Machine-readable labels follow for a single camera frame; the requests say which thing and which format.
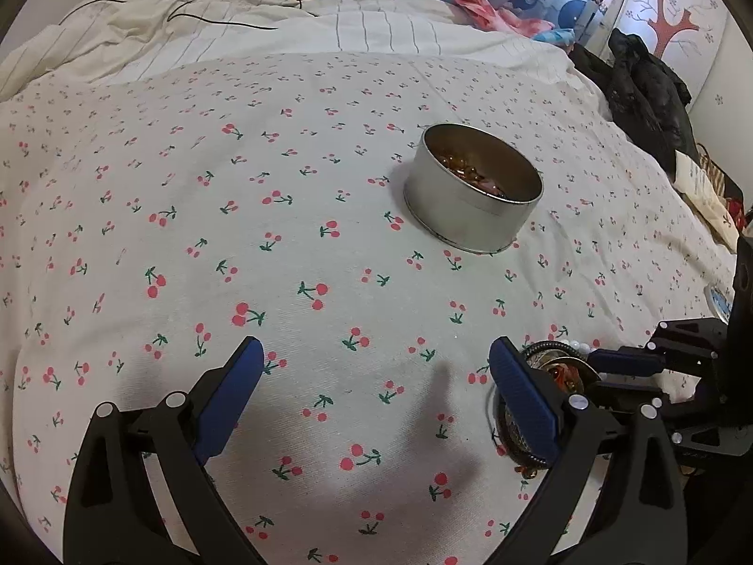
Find amber bead bracelet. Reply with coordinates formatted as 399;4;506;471
431;149;511;198

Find round tin lid with jewelry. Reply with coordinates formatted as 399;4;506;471
488;337;585;469

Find white paper bag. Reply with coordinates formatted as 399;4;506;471
673;151;739;251

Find cherry print bed sheet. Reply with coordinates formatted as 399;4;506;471
1;54;734;564

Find round silver metal tin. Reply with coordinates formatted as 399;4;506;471
403;122;544;254

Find black jacket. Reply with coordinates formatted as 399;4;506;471
569;29;698;178

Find white wardrobe with tree decal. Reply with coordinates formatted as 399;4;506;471
605;0;752;158

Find pink crumpled cloth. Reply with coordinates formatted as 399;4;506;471
453;0;555;38

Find white striped duvet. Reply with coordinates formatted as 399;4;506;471
1;0;605;107

